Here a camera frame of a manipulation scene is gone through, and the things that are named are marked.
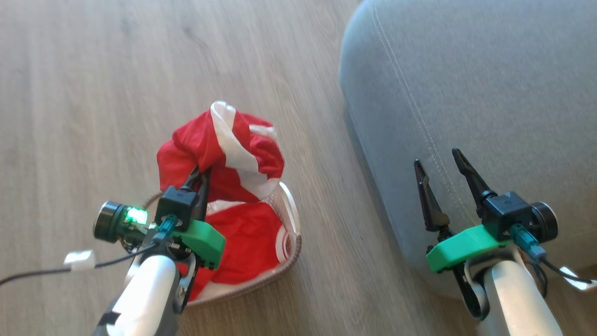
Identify white cable tag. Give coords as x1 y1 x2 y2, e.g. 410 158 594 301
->
559 266 597 291
63 250 97 272

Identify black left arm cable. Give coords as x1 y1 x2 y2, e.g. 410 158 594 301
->
0 242 160 287

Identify white perforated laundry basket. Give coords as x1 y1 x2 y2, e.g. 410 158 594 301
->
142 181 303 308

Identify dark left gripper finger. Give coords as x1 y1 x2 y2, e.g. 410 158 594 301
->
194 168 212 221
180 166 201 192

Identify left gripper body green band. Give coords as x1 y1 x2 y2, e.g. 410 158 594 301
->
93 186 226 270

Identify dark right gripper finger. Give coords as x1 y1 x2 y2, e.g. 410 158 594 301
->
451 148 498 218
414 159 452 244

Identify grey fabric sofa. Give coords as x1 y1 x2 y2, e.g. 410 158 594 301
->
339 0 597 300

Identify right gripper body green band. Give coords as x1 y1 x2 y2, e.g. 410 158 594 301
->
426 191 559 274

